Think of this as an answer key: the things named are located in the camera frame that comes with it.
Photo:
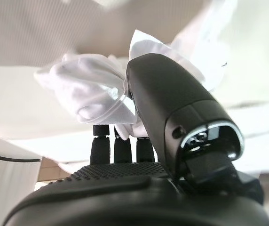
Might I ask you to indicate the bed with grey cover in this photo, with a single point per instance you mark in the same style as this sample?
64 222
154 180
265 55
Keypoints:
54 30

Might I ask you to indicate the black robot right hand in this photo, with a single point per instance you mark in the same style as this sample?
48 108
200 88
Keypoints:
172 106

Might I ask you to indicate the pale grey piped bed sheet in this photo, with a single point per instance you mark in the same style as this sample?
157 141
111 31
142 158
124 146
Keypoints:
19 106

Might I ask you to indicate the white garment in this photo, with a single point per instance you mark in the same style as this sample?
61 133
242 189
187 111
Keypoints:
82 80

